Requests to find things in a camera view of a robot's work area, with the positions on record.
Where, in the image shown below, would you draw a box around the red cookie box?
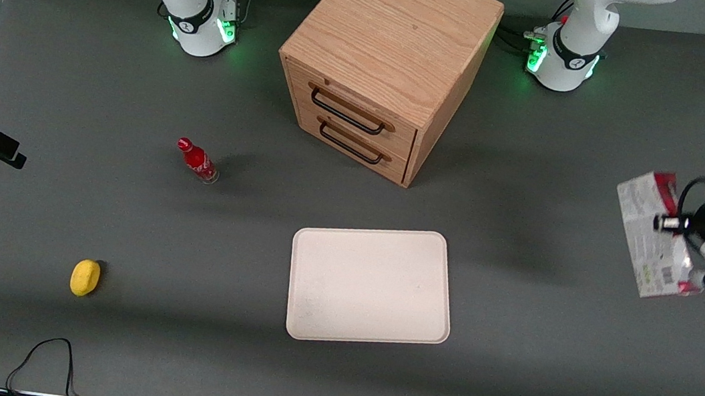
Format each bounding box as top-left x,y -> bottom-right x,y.
604,166 -> 705,307

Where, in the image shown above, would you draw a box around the beige plastic tray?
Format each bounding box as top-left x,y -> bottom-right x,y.
280,214 -> 462,358

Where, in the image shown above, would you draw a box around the yellow lemon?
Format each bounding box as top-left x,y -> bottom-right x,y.
68,257 -> 103,299

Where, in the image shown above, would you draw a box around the red cola bottle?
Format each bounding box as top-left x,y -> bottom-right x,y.
172,136 -> 224,186

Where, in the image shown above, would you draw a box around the wooden drawer front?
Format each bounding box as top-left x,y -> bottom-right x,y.
277,57 -> 425,163
288,100 -> 417,186

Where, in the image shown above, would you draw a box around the wooden drawer cabinet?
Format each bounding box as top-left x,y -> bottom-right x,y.
264,0 -> 507,198

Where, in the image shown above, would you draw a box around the black looped table cable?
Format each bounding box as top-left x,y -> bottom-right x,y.
4,332 -> 107,396

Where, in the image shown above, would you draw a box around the black left base cables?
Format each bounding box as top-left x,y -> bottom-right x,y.
493,0 -> 576,62

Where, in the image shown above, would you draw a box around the black drawer handle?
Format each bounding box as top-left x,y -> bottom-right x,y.
313,116 -> 396,167
303,81 -> 401,139

